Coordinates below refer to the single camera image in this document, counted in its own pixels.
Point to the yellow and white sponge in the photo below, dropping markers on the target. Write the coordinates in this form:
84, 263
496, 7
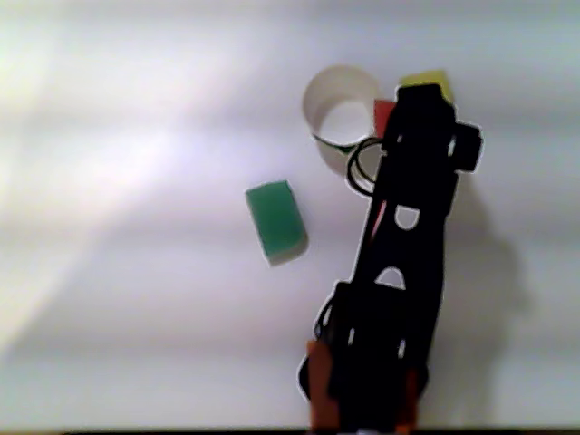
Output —
432, 78

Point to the red and white sponge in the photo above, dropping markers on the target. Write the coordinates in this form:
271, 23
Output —
384, 114

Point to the green and white sponge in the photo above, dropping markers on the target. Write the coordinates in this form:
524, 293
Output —
276, 222

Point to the white paper cup green tape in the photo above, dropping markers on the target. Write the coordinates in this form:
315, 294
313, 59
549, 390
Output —
335, 90

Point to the orange tape piece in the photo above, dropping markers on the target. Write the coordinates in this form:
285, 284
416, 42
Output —
321, 385

